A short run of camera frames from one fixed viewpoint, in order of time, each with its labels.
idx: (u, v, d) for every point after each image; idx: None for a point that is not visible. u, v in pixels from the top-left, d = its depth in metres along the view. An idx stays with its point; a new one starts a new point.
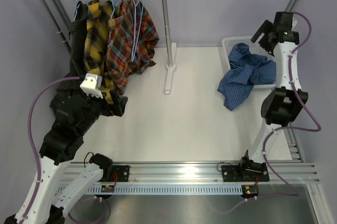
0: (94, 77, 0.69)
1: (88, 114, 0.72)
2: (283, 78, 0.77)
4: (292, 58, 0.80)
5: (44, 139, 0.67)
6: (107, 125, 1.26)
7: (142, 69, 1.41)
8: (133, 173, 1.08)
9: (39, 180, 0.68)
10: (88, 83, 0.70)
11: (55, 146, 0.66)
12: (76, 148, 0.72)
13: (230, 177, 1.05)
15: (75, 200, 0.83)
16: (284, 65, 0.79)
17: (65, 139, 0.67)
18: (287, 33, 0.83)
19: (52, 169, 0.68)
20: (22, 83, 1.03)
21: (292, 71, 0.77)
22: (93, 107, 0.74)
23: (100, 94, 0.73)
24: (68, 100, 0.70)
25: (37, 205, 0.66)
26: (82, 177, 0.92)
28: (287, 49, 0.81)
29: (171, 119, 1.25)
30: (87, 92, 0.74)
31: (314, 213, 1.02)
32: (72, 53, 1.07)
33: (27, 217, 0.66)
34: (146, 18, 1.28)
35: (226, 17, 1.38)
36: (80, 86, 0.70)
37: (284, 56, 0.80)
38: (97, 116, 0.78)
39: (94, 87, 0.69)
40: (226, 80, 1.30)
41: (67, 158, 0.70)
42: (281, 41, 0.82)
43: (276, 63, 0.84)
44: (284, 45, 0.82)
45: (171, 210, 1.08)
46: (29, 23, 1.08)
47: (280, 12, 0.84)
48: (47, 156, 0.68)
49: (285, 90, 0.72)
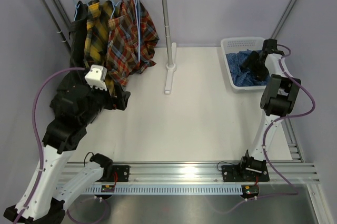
0: (100, 68, 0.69)
1: (91, 104, 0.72)
2: (276, 71, 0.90)
4: (281, 60, 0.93)
5: (47, 128, 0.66)
6: (106, 125, 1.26)
7: (142, 69, 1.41)
8: (133, 173, 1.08)
9: (41, 169, 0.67)
10: (93, 74, 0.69)
11: (58, 134, 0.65)
12: (79, 138, 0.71)
13: (230, 177, 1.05)
15: (75, 196, 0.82)
16: (275, 64, 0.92)
17: (69, 128, 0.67)
18: (273, 49, 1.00)
19: (55, 159, 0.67)
20: (21, 82, 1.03)
21: (283, 66, 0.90)
22: (98, 98, 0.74)
23: (103, 86, 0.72)
24: (73, 89, 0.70)
25: (38, 195, 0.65)
26: (83, 173, 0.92)
28: (276, 56, 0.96)
29: (171, 119, 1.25)
30: (91, 84, 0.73)
31: (314, 213, 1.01)
32: (72, 52, 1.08)
33: (27, 207, 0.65)
34: (146, 18, 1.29)
35: (226, 18, 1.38)
36: (86, 78, 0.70)
37: (274, 59, 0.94)
38: (100, 109, 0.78)
39: (99, 79, 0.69)
40: (235, 74, 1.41)
41: (69, 148, 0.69)
42: (270, 54, 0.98)
43: (269, 69, 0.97)
44: (273, 55, 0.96)
45: (172, 210, 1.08)
46: (29, 23, 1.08)
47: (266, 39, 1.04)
48: (49, 145, 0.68)
49: (279, 76, 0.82)
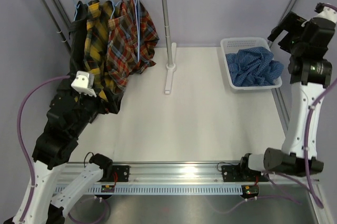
0: (86, 75, 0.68)
1: (80, 115, 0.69)
2: (296, 139, 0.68)
4: (313, 111, 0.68)
5: (36, 143, 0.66)
6: (106, 125, 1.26)
7: (142, 69, 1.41)
8: (133, 174, 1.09)
9: (33, 185, 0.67)
10: (79, 81, 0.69)
11: (48, 150, 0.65)
12: (70, 151, 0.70)
13: (230, 177, 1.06)
15: (75, 200, 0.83)
16: (301, 120, 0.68)
17: (58, 143, 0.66)
18: (314, 67, 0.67)
19: (47, 174, 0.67)
20: (21, 82, 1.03)
21: (308, 132, 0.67)
22: (87, 106, 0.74)
23: (92, 92, 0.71)
24: (59, 101, 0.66)
25: (32, 209, 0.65)
26: (82, 177, 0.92)
28: (309, 94, 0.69)
29: (171, 119, 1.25)
30: (79, 90, 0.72)
31: (314, 213, 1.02)
32: (72, 52, 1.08)
33: (23, 221, 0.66)
34: (146, 18, 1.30)
35: (226, 18, 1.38)
36: (72, 86, 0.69)
37: (303, 107, 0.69)
38: (92, 116, 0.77)
39: (86, 86, 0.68)
40: (235, 73, 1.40)
41: (60, 162, 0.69)
42: (303, 83, 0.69)
43: (295, 105, 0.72)
44: (307, 88, 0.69)
45: (172, 210, 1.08)
46: (29, 23, 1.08)
47: (317, 26, 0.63)
48: (39, 160, 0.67)
49: (294, 159, 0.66)
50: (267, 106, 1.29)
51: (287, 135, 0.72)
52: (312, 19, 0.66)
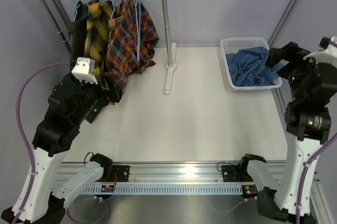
0: (86, 61, 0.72)
1: (82, 101, 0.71)
2: (289, 195, 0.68)
4: (308, 168, 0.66)
5: (37, 130, 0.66)
6: (106, 125, 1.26)
7: (142, 69, 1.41)
8: (133, 173, 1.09)
9: (33, 173, 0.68)
10: (80, 67, 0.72)
11: (48, 136, 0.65)
12: (71, 138, 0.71)
13: (230, 177, 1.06)
15: (76, 194, 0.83)
16: (295, 177, 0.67)
17: (59, 129, 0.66)
18: (311, 122, 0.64)
19: (47, 162, 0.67)
20: (21, 82, 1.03)
21: (301, 190, 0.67)
22: (88, 93, 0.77)
23: (93, 79, 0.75)
24: (60, 87, 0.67)
25: (33, 197, 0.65)
26: (83, 172, 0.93)
28: (305, 149, 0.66)
29: (171, 119, 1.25)
30: (80, 78, 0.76)
31: None
32: (72, 52, 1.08)
33: (23, 210, 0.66)
34: (146, 18, 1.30)
35: (226, 18, 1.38)
36: (73, 72, 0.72)
37: (297, 163, 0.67)
38: (92, 104, 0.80)
39: (87, 71, 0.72)
40: (235, 73, 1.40)
41: (61, 149, 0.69)
42: (299, 139, 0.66)
43: (290, 153, 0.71)
44: (303, 144, 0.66)
45: (172, 210, 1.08)
46: (29, 23, 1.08)
47: (319, 79, 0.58)
48: (39, 147, 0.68)
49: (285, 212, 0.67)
50: (267, 106, 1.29)
51: (280, 186, 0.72)
52: (317, 68, 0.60)
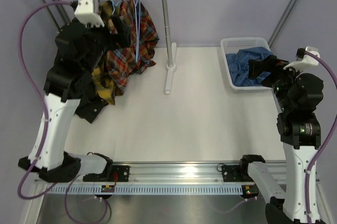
0: None
1: (91, 45, 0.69)
2: (297, 205, 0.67)
4: (309, 175, 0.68)
5: (48, 76, 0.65)
6: (106, 125, 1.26)
7: (142, 69, 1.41)
8: (133, 173, 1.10)
9: (47, 120, 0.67)
10: (83, 6, 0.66)
11: (60, 81, 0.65)
12: (84, 85, 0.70)
13: (230, 177, 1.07)
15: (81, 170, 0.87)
16: (300, 186, 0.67)
17: (70, 74, 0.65)
18: (304, 129, 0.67)
19: (60, 107, 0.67)
20: (21, 82, 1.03)
21: (308, 198, 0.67)
22: (97, 37, 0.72)
23: (99, 19, 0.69)
24: (67, 28, 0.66)
25: (48, 145, 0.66)
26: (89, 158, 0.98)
28: (303, 157, 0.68)
29: (171, 119, 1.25)
30: (85, 21, 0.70)
31: None
32: None
33: (39, 158, 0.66)
34: (146, 18, 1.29)
35: (226, 18, 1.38)
36: (77, 14, 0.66)
37: (298, 172, 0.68)
38: (103, 49, 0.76)
39: (91, 10, 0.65)
40: (235, 73, 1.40)
41: (75, 96, 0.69)
42: (296, 149, 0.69)
43: (289, 164, 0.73)
44: (299, 152, 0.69)
45: (172, 210, 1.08)
46: (29, 22, 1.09)
47: (305, 91, 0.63)
48: (52, 93, 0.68)
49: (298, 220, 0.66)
50: (267, 106, 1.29)
51: (287, 195, 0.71)
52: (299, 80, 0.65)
